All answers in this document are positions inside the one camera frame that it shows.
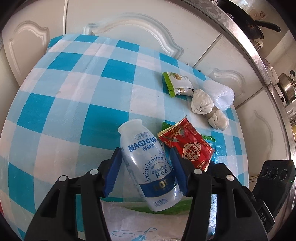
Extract clear plastic bag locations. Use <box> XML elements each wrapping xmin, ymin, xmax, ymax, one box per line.
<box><xmin>101</xmin><ymin>192</ymin><xmax>218</xmax><ymax>241</ymax></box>

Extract steel countertop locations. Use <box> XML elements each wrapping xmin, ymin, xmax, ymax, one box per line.
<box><xmin>182</xmin><ymin>0</ymin><xmax>296</xmax><ymax>144</ymax></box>

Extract crumpled white tissue wad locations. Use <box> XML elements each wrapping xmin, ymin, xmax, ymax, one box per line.
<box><xmin>191</xmin><ymin>89</ymin><xmax>229</xmax><ymax>131</ymax></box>

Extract white kitchen cabinets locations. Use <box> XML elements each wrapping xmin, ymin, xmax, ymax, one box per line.
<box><xmin>0</xmin><ymin>0</ymin><xmax>291</xmax><ymax>186</ymax></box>

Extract blue white checkered tablecloth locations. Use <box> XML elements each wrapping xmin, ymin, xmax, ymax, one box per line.
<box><xmin>1</xmin><ymin>34</ymin><xmax>248</xmax><ymax>239</ymax></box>

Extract stainless steel kettle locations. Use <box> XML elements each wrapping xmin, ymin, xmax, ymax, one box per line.
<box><xmin>278</xmin><ymin>70</ymin><xmax>295</xmax><ymax>105</ymax></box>

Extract white Magicday yogurt bottle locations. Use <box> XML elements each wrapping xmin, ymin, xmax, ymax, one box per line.
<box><xmin>118</xmin><ymin>119</ymin><xmax>183</xmax><ymax>212</ymax></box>

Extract black frying pan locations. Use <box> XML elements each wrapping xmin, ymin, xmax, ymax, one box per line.
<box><xmin>218</xmin><ymin>0</ymin><xmax>281</xmax><ymax>40</ymax></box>

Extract green white snack packet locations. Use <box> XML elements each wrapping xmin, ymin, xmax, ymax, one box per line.
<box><xmin>162</xmin><ymin>72</ymin><xmax>194</xmax><ymax>97</ymax></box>

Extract red snack wrapper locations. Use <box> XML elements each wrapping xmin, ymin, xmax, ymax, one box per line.
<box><xmin>158</xmin><ymin>118</ymin><xmax>214</xmax><ymax>171</ymax></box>

